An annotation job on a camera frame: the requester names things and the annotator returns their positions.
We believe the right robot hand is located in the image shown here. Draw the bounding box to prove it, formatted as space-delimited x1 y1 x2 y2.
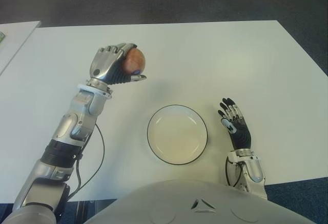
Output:
217 97 252 150

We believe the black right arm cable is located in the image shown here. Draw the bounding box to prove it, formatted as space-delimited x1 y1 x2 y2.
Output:
224 158 244 187

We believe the adjacent white table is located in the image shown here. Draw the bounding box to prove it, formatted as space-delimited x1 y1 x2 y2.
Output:
0 21 42 76

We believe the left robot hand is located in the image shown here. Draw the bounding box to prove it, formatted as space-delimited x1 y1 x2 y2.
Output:
88 43 148 85

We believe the red yellow apple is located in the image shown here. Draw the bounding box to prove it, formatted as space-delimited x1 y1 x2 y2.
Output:
122 48 147 75

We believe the white plate black rim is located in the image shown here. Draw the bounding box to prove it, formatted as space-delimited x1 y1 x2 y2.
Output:
147 105 209 165

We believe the grey robot torso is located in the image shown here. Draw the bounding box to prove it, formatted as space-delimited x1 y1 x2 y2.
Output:
83 179 312 224

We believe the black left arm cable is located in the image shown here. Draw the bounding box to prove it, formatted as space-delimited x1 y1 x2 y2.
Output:
68 123 106 202

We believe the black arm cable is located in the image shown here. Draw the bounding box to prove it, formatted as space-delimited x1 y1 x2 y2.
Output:
224 158 244 187
68 123 106 202

